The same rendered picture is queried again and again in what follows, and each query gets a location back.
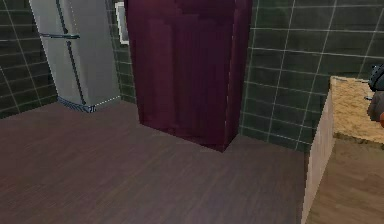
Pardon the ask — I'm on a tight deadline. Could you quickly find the dark red wooden cupboard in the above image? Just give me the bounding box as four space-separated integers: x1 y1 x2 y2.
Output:
123 0 254 153

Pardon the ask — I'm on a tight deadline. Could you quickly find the dark fridge handle bar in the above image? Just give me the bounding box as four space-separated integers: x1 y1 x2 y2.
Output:
39 32 81 40

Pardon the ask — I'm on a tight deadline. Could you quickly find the silver grey fridge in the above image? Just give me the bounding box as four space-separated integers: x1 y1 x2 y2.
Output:
28 0 122 114

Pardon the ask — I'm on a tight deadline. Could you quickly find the tan wooden counter cabinet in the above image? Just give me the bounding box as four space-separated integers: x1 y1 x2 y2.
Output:
300 75 384 224

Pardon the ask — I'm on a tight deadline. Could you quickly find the grey round pot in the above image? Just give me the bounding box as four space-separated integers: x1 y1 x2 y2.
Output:
366 90 384 129

